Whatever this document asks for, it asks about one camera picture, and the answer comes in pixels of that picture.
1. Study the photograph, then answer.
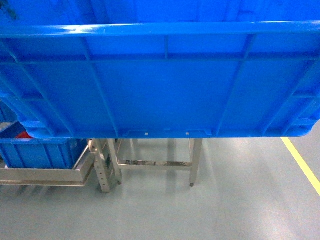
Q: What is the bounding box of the blue crate with red contents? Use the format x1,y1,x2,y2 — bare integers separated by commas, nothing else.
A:
0,101,87,170

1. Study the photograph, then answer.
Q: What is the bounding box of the large blue plastic crate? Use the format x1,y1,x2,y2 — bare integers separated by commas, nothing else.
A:
0,0,320,139

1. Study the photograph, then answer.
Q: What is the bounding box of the stainless steel table frame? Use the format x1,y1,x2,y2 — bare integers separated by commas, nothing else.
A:
108,138,203,187

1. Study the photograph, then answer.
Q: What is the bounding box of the stainless steel roller shelf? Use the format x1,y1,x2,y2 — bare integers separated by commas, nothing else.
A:
0,138,121,193

